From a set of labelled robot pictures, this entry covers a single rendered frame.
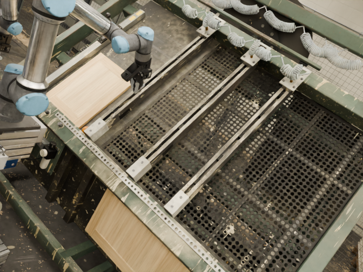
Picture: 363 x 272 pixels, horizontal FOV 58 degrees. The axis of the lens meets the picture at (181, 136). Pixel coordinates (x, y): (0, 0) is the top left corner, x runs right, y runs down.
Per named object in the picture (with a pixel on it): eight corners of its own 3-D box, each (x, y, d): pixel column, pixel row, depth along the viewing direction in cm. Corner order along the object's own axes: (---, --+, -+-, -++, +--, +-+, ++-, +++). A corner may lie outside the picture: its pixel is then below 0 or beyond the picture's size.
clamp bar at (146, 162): (126, 173, 184) (115, 155, 163) (256, 52, 221) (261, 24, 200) (138, 184, 181) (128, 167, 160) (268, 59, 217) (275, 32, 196)
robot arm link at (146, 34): (133, 26, 148) (148, 24, 153) (130, 47, 156) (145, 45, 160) (142, 35, 144) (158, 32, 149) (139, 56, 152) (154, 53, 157)
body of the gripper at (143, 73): (150, 79, 170) (154, 59, 161) (139, 84, 164) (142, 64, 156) (140, 71, 172) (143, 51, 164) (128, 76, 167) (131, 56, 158)
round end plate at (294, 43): (189, 62, 273) (241, -32, 247) (192, 63, 278) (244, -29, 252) (268, 115, 243) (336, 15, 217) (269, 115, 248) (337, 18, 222)
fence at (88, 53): (37, 89, 218) (34, 86, 215) (141, 13, 247) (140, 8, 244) (41, 94, 216) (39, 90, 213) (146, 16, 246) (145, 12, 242)
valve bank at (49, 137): (-14, 129, 207) (-2, 97, 199) (8, 128, 219) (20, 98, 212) (29, 179, 188) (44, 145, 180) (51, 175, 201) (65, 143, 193)
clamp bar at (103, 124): (85, 134, 198) (71, 113, 178) (214, 26, 235) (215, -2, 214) (95, 144, 195) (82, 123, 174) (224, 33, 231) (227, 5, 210)
